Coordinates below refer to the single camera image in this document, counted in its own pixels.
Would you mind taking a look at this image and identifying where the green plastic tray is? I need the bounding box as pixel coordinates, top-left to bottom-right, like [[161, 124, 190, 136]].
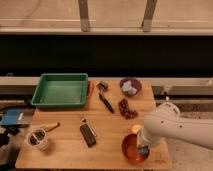
[[31, 73, 88, 108]]

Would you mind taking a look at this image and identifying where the blue box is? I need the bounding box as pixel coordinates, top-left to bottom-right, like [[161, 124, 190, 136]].
[[0, 109, 21, 126]]

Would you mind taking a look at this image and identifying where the red bowl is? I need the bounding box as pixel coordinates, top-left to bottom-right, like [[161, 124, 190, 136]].
[[121, 134, 149, 164]]

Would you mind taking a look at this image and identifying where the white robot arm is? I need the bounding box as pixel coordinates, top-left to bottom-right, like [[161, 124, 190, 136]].
[[137, 102, 213, 150]]

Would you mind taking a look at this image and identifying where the black dish brush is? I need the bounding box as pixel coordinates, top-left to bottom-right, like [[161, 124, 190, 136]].
[[97, 81, 114, 113]]

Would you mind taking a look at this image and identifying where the blue sponge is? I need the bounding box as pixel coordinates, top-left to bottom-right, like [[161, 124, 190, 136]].
[[138, 147, 149, 157]]

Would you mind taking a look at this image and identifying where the purple bowl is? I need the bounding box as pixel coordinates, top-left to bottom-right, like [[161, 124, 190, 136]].
[[119, 78, 142, 97]]

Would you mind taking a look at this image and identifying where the white crumpled cloth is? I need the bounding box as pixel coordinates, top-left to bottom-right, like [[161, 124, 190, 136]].
[[122, 81, 137, 95]]

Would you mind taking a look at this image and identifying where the wooden handled tool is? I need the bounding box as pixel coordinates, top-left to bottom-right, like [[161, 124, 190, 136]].
[[36, 122, 60, 132]]

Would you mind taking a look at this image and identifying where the bunch of red grapes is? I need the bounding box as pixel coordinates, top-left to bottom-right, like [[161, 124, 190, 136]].
[[118, 99, 138, 119]]

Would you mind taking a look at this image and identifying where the black rectangular block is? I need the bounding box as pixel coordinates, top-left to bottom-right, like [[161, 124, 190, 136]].
[[80, 124, 96, 147]]

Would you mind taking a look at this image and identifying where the orange apple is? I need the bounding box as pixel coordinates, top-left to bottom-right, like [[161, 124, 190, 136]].
[[131, 124, 143, 134]]

